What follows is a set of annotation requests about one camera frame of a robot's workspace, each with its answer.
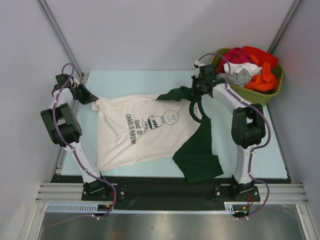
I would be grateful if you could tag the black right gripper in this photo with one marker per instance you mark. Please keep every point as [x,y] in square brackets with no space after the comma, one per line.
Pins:
[194,92]

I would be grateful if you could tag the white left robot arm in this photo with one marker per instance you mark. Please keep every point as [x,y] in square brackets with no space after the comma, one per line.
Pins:
[64,130]

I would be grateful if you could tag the crimson shirt in bin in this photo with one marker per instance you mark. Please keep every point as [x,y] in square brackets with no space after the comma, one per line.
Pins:
[235,56]

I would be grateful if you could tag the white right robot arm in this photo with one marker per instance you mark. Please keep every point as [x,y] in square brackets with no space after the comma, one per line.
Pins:
[247,130]

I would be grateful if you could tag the left aluminium frame post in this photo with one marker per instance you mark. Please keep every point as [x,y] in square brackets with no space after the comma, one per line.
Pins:
[54,25]

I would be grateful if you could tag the white shirt in bin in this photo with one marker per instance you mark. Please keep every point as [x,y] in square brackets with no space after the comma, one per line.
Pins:
[235,68]

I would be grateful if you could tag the red shirt in bin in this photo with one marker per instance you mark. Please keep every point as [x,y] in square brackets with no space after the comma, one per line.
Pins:
[259,57]

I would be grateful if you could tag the grey shirt in bin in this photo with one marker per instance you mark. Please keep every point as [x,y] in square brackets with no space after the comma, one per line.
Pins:
[239,79]

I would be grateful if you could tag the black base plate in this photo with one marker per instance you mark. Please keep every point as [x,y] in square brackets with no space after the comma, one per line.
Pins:
[171,183]

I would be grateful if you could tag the white slotted cable duct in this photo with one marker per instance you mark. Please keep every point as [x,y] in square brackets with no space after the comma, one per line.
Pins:
[149,207]

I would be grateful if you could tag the cream and green t-shirt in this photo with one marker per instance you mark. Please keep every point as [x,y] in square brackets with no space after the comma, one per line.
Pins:
[140,128]

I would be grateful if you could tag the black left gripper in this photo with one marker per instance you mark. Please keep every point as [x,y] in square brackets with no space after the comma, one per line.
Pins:
[89,97]

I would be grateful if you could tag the aluminium frame post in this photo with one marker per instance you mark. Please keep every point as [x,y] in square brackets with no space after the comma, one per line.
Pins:
[54,25]
[284,25]

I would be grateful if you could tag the green plastic bin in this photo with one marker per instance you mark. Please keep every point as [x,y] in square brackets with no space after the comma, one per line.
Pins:
[254,96]

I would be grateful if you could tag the right aluminium frame post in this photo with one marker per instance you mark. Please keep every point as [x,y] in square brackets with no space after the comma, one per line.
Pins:
[284,25]

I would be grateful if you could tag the orange shirt in bin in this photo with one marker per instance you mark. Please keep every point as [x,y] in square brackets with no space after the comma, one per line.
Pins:
[264,82]

